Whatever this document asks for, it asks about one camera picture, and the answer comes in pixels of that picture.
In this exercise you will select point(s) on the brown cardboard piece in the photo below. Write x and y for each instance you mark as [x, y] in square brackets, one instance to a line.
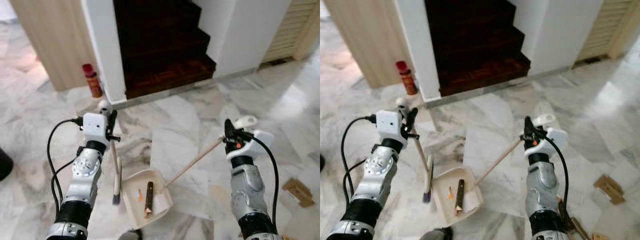
[298, 192]
[610, 189]

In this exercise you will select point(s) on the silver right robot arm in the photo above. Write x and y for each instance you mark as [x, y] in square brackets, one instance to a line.
[540, 185]
[247, 185]

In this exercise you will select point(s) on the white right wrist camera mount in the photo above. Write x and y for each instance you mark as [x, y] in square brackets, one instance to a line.
[262, 140]
[557, 137]

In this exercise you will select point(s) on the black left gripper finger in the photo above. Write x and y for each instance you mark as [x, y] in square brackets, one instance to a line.
[112, 120]
[411, 117]

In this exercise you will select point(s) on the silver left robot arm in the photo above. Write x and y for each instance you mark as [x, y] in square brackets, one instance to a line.
[377, 170]
[82, 175]

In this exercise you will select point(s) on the beige louvered door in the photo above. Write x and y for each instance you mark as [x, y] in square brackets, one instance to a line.
[290, 35]
[600, 30]

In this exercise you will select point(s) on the brown wood scrap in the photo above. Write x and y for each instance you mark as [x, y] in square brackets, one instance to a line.
[575, 225]

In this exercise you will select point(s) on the light wooden cabinet panel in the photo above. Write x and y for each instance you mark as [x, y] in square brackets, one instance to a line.
[55, 40]
[370, 35]

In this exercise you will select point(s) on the dark brown wooden stick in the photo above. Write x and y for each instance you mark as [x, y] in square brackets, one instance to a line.
[460, 195]
[149, 197]

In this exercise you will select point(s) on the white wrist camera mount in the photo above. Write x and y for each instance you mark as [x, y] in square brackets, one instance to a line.
[387, 125]
[94, 127]
[262, 140]
[557, 137]

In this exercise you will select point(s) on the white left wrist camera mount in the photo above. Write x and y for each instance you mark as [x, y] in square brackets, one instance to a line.
[387, 125]
[94, 127]

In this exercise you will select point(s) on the dark wooden staircase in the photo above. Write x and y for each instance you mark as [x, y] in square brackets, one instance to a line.
[160, 50]
[475, 45]

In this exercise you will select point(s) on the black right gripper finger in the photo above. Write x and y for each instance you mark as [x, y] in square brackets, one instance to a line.
[229, 129]
[528, 125]

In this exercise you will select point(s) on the grey robot foot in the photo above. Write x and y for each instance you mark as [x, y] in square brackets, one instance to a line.
[131, 236]
[437, 235]

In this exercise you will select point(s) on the wooden broom with white knob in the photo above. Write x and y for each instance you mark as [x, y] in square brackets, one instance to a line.
[428, 182]
[117, 185]

